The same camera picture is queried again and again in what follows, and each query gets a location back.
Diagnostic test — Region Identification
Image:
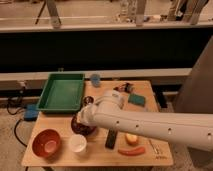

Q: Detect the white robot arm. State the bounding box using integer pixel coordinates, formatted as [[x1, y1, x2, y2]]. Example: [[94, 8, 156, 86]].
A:
[[77, 90, 213, 151]]

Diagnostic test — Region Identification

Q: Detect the red bowl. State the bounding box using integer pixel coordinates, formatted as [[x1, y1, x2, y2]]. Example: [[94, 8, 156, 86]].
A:
[[32, 129, 61, 158]]

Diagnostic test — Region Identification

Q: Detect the blue cup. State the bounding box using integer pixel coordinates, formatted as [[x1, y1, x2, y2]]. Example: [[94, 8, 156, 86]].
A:
[[90, 74, 101, 87]]

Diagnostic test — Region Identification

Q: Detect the dark toy pile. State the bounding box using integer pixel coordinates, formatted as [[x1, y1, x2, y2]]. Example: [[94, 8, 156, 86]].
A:
[[115, 83, 133, 93]]

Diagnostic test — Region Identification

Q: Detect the small dark metal cup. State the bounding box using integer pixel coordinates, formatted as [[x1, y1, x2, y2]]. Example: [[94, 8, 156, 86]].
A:
[[83, 96, 94, 106]]

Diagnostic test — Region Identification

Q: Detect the teal sponge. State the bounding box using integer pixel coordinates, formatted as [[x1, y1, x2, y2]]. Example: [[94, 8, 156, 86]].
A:
[[128, 94, 145, 106]]

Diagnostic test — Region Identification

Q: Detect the green plastic tray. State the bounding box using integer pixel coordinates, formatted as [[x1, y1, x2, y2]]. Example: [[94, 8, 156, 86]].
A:
[[37, 72, 84, 113]]

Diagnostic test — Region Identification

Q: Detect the black rectangular block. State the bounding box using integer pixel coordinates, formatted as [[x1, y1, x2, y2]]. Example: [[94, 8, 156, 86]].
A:
[[105, 130, 117, 149]]

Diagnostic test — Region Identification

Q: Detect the white cup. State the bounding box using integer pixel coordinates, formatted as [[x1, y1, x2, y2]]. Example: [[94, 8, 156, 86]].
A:
[[68, 134, 87, 154]]

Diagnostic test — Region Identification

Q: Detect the silver fork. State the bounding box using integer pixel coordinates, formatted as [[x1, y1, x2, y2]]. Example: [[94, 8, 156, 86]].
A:
[[148, 139, 159, 155]]

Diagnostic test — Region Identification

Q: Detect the blue box on floor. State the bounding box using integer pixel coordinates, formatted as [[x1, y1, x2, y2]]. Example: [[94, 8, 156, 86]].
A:
[[24, 104, 39, 121]]

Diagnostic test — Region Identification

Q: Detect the black floor cable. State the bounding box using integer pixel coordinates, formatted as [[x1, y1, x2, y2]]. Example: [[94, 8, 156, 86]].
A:
[[6, 96, 28, 148]]

